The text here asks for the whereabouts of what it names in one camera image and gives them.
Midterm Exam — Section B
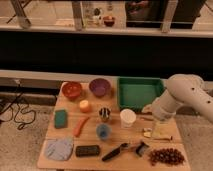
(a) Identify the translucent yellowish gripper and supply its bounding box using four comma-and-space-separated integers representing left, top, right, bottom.
151, 120, 172, 140

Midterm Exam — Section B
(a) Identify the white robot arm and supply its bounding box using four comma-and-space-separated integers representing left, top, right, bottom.
142, 74, 213, 139

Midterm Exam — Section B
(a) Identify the upper yellow banana piece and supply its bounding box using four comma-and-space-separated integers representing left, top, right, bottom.
143, 128, 152, 132

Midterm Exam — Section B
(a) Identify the thin wooden stick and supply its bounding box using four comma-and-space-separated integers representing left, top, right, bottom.
138, 116, 153, 121

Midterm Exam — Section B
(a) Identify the bunch of dark grapes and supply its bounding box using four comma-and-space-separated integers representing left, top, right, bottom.
149, 148, 185, 165

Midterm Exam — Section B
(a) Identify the white paper cup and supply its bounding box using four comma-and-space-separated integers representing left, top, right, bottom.
120, 109, 136, 128

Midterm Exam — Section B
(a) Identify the green plastic tray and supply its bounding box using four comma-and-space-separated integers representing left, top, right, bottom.
117, 77, 164, 113

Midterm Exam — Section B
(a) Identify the blue plastic cup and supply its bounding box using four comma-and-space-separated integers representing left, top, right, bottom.
96, 124, 111, 140

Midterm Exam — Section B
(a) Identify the striped metal cup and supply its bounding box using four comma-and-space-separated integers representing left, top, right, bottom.
99, 107, 111, 122

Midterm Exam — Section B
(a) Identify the wooden table board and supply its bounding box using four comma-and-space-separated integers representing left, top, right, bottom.
37, 83, 191, 171

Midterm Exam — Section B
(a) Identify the purple bowl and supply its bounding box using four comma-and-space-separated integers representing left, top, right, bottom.
89, 78, 111, 97

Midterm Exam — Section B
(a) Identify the orange yellow round fruit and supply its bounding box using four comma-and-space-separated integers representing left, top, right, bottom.
79, 100, 91, 113

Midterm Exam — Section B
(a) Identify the black rectangular case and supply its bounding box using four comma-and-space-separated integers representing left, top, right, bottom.
75, 145, 100, 157

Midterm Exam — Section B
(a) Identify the red bowl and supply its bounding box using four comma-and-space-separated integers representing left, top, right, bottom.
62, 81, 82, 100

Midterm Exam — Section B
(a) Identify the green sponge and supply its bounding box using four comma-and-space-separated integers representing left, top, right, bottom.
54, 110, 67, 129

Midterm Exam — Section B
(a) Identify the grey blue cloth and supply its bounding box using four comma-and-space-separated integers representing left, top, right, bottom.
44, 138, 74, 161

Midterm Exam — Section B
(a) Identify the dark bowl on shelf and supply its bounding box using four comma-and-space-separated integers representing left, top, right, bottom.
103, 16, 115, 27

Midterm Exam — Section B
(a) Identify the black handled spoon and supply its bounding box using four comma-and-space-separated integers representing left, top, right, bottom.
101, 143, 129, 162

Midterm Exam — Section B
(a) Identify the black cable on floor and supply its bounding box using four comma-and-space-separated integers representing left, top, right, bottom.
0, 91, 37, 131

